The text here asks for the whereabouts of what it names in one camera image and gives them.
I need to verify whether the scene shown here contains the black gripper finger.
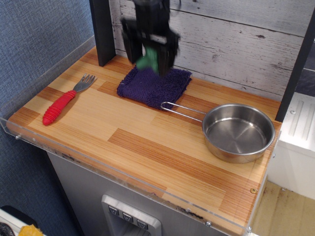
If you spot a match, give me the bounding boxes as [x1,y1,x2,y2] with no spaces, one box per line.
[122,30,143,64]
[157,46,178,77]

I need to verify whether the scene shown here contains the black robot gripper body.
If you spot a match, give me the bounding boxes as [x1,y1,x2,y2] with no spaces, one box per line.
[121,0,180,49]

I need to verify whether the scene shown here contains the green toy broccoli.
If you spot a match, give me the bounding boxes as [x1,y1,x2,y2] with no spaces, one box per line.
[136,47,159,74]

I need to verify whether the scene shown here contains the purple folded towel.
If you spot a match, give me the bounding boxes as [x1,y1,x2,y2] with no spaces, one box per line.
[117,67,191,109]

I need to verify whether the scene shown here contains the stainless steel pan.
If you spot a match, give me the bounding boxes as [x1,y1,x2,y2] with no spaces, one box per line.
[160,102,276,164]

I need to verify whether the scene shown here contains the clear acrylic table guard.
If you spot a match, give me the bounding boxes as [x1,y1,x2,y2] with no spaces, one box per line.
[6,48,274,236]

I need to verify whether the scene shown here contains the grey cabinet front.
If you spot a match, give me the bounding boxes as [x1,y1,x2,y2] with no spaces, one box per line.
[48,153,223,236]

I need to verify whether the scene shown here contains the white ridged appliance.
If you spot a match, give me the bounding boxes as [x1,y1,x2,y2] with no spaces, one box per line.
[267,93,315,199]

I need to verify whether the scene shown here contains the silver dispenser panel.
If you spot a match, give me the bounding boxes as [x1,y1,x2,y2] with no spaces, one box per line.
[101,194,162,236]

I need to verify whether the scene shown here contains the black left vertical post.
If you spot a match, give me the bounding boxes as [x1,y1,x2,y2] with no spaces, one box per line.
[89,0,116,66]

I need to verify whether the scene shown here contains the black vertical post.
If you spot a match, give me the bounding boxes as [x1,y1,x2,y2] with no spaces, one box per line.
[275,10,315,122]
[89,0,116,66]

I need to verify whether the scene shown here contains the red handled fork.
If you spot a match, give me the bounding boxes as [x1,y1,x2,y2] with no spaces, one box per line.
[42,74,96,126]

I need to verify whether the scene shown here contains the black right vertical post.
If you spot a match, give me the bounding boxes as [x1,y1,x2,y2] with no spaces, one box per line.
[275,10,315,122]

